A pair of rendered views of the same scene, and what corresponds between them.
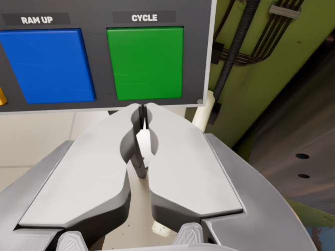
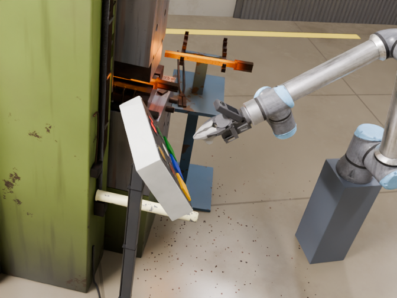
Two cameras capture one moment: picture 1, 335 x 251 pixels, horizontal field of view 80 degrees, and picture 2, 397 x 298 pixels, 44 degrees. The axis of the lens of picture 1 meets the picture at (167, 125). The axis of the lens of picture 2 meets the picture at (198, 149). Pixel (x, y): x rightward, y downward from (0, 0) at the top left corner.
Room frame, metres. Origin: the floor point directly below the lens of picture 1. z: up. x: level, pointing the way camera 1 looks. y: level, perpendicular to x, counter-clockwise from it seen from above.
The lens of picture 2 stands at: (0.46, 1.40, 2.14)
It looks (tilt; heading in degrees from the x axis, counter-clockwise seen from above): 38 degrees down; 254
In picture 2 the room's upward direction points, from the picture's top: 11 degrees clockwise
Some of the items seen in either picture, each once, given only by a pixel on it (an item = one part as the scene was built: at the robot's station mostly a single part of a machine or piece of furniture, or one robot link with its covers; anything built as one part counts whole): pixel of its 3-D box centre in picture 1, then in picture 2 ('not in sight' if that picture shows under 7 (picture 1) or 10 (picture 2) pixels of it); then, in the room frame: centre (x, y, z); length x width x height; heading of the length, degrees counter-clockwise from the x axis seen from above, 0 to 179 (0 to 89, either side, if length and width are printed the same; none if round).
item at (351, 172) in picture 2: not in sight; (357, 164); (-0.89, -0.31, 0.65); 0.19 x 0.19 x 0.10
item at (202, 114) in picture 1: (188, 153); (147, 206); (0.20, -0.06, 0.62); 0.44 x 0.05 x 0.05; 161
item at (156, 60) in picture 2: not in sight; (107, 51); (0.37, -0.49, 1.12); 0.42 x 0.20 x 0.10; 161
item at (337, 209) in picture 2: not in sight; (335, 211); (-0.89, -0.31, 0.30); 0.22 x 0.22 x 0.60; 5
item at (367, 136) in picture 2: not in sight; (368, 144); (-0.89, -0.30, 0.79); 0.17 x 0.15 x 0.18; 100
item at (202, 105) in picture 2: not in sight; (197, 93); (-0.14, -0.84, 0.70); 0.40 x 0.30 x 0.02; 77
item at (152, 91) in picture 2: not in sight; (106, 83); (0.37, -0.49, 0.96); 0.42 x 0.20 x 0.09; 161
